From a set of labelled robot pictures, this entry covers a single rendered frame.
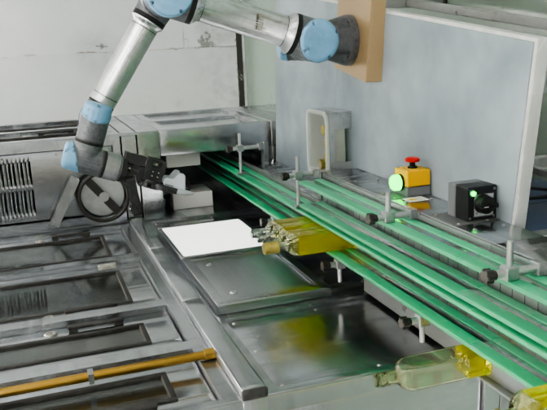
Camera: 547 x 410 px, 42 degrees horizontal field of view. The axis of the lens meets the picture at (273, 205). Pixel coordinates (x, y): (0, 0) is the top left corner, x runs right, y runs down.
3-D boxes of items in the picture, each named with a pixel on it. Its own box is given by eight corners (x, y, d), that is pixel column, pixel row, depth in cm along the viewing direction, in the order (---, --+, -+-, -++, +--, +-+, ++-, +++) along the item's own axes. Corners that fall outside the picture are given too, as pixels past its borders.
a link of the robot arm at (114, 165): (102, 180, 190) (98, 175, 197) (119, 184, 192) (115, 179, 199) (109, 153, 189) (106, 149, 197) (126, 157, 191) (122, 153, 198)
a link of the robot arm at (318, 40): (330, 26, 209) (147, -33, 192) (348, 25, 195) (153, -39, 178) (318, 67, 210) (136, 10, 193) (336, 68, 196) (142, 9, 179)
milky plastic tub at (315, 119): (330, 169, 253) (307, 172, 250) (328, 106, 248) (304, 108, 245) (351, 178, 237) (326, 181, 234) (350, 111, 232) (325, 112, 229)
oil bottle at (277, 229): (334, 233, 223) (269, 242, 217) (334, 216, 222) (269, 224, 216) (342, 237, 218) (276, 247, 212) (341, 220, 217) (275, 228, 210)
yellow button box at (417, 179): (417, 189, 197) (394, 192, 195) (418, 163, 195) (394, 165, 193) (431, 194, 191) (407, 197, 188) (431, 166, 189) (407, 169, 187)
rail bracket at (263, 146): (278, 169, 296) (226, 175, 289) (277, 128, 292) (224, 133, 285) (282, 171, 292) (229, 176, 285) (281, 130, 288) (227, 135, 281)
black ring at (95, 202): (131, 216, 298) (78, 223, 291) (126, 166, 293) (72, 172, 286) (133, 219, 293) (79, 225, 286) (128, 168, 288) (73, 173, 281)
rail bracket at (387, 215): (412, 215, 177) (363, 223, 172) (412, 187, 175) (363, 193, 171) (421, 220, 173) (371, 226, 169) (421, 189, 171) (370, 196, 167)
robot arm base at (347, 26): (341, 16, 223) (311, 16, 221) (359, 12, 209) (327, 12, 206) (341, 66, 226) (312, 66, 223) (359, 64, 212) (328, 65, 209)
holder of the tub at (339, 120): (331, 184, 254) (311, 186, 252) (330, 106, 248) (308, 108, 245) (352, 193, 238) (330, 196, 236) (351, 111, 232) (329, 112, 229)
